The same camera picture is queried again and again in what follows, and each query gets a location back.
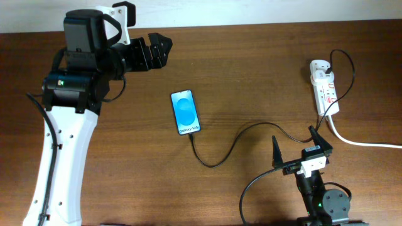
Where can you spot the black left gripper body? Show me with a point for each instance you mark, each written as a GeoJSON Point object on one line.
{"type": "Point", "coordinates": [135, 58]}

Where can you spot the white power strip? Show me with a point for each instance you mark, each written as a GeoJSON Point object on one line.
{"type": "Point", "coordinates": [325, 94]}

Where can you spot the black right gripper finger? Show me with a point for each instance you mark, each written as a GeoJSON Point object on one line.
{"type": "Point", "coordinates": [277, 157]}
{"type": "Point", "coordinates": [320, 141]}

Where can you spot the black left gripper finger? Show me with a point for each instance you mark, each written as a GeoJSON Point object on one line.
{"type": "Point", "coordinates": [158, 56]}
{"type": "Point", "coordinates": [160, 45]}

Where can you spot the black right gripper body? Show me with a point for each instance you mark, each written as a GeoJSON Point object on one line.
{"type": "Point", "coordinates": [291, 166]}

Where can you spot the blue Galaxy smartphone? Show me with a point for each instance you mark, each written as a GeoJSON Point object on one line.
{"type": "Point", "coordinates": [185, 112]}

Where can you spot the white USB charger plug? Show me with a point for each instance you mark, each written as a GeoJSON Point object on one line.
{"type": "Point", "coordinates": [320, 77]}

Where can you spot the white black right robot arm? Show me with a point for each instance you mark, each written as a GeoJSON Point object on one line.
{"type": "Point", "coordinates": [324, 207]}

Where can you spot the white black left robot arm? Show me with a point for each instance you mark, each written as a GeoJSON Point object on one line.
{"type": "Point", "coordinates": [98, 50]}

